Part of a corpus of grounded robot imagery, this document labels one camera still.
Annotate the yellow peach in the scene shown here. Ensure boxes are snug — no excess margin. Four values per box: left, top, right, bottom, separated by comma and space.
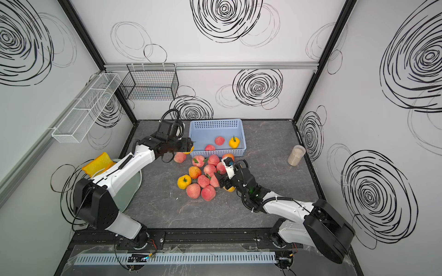
224, 187, 236, 193
177, 175, 192, 190
229, 136, 241, 149
184, 146, 195, 155

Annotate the light blue plastic basket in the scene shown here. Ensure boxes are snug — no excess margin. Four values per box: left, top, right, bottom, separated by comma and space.
189, 119, 247, 157

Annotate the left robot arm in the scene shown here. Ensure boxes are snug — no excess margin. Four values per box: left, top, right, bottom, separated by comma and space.
74, 119, 193, 250

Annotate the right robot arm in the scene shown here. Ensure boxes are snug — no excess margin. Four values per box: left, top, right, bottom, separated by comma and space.
214, 167, 355, 264

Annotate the orange peach top right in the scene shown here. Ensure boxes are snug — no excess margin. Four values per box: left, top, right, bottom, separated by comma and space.
221, 154, 235, 161

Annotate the pink peach with leaf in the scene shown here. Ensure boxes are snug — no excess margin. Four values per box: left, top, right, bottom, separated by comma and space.
192, 155, 206, 168

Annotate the frosted plastic cup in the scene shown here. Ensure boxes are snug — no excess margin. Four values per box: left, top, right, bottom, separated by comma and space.
287, 145, 306, 167

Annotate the mint green toaster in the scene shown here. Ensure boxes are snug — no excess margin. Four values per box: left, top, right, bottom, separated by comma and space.
82, 158, 143, 213

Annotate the yellow toast slice rear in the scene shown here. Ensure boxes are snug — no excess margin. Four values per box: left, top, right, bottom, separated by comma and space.
82, 152, 116, 178

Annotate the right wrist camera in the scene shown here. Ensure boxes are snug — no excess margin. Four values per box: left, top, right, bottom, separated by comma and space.
222, 158, 236, 179

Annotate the black wire wall basket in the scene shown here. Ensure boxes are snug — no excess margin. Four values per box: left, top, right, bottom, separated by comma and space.
120, 63, 179, 101

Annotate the grey slotted cable duct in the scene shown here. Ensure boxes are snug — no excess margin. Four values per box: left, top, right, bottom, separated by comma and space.
74, 252, 277, 266

